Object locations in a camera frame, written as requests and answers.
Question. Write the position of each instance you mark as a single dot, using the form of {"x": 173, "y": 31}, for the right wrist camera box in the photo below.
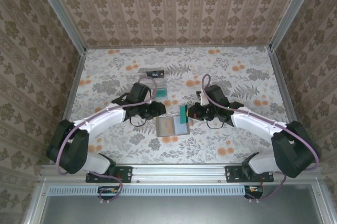
{"x": 203, "y": 100}

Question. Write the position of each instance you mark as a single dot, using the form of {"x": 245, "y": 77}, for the aluminium frame post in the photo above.
{"x": 61, "y": 11}
{"x": 291, "y": 11}

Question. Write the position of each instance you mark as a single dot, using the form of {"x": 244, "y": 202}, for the taupe leather card holder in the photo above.
{"x": 181, "y": 130}

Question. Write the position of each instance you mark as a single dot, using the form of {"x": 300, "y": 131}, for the aluminium table side rail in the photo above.
{"x": 284, "y": 90}
{"x": 69, "y": 103}

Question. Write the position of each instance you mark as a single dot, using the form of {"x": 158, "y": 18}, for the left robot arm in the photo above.
{"x": 105, "y": 118}

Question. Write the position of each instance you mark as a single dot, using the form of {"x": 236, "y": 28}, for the grey metal sheet panel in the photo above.
{"x": 179, "y": 211}

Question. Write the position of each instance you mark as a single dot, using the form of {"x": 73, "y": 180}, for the floral patterned table cover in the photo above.
{"x": 210, "y": 145}

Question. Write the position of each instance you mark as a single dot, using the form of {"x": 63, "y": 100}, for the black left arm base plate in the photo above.
{"x": 123, "y": 174}

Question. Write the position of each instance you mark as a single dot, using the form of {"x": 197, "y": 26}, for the clear acrylic card stand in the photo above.
{"x": 162, "y": 83}

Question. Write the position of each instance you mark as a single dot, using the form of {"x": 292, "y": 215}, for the aluminium extrusion rail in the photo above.
{"x": 179, "y": 172}

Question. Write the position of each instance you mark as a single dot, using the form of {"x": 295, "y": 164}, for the thin aluminium table edge rail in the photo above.
{"x": 179, "y": 48}

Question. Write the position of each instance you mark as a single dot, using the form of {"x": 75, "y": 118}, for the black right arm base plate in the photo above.
{"x": 233, "y": 174}

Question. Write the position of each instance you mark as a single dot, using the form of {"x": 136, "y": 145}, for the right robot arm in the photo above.
{"x": 252, "y": 124}

